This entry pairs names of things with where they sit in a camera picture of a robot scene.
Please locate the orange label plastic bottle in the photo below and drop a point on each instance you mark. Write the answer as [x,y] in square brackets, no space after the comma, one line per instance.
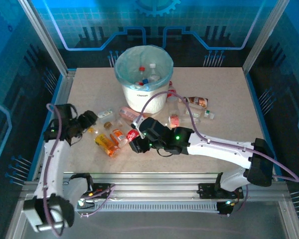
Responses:
[119,136]

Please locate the blue table side trim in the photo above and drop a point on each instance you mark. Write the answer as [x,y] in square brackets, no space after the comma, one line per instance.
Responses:
[255,99]
[57,94]

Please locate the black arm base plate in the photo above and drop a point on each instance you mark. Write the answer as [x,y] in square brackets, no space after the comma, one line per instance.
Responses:
[102,188]
[206,190]

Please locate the grey metal shelf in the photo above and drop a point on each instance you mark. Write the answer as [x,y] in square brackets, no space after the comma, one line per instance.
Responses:
[164,226]

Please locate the aluminium frame post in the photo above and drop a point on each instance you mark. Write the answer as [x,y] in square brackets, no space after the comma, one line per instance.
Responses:
[43,37]
[266,37]

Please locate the clear bottle pale red label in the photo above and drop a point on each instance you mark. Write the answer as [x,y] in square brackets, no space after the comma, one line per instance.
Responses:
[174,120]

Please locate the pink plastic bottle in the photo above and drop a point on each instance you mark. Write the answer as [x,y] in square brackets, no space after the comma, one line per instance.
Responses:
[127,112]

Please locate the white plastic waste bin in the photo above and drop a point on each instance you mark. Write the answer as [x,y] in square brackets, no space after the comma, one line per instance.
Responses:
[134,99]

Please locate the aluminium mounting beam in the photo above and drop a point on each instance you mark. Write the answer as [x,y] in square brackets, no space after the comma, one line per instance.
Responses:
[152,181]

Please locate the brown coffee bottle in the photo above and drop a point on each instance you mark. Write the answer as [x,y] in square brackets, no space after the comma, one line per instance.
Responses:
[199,101]

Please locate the green bin liner bag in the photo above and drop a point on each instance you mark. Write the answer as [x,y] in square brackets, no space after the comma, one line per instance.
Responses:
[129,62]

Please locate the clear bottle gold cap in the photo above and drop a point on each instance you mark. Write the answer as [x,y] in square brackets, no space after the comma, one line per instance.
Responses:
[107,125]

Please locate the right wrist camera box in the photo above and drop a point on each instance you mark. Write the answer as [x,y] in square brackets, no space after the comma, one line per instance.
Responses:
[137,125]

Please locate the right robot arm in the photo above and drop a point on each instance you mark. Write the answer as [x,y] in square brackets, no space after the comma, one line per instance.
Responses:
[219,149]

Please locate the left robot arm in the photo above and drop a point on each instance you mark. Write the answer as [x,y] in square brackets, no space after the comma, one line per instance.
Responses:
[56,161]

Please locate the black electronics box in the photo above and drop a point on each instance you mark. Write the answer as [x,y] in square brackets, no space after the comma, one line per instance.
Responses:
[225,209]

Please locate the clear bottle white cap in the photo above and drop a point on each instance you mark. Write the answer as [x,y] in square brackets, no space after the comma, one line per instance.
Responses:
[152,66]

